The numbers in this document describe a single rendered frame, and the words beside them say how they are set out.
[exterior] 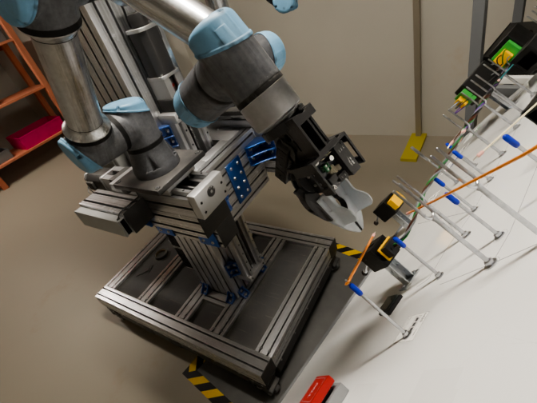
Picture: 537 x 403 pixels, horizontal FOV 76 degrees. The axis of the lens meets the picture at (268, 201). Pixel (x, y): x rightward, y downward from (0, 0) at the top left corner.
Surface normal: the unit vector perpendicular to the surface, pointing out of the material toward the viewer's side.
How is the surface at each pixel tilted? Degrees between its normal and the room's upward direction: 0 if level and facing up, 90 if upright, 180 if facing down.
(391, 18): 90
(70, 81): 117
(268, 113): 76
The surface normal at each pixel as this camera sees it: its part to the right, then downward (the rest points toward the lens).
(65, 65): 0.43, 0.78
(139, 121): 0.75, 0.18
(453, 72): -0.48, 0.63
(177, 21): -0.47, 0.39
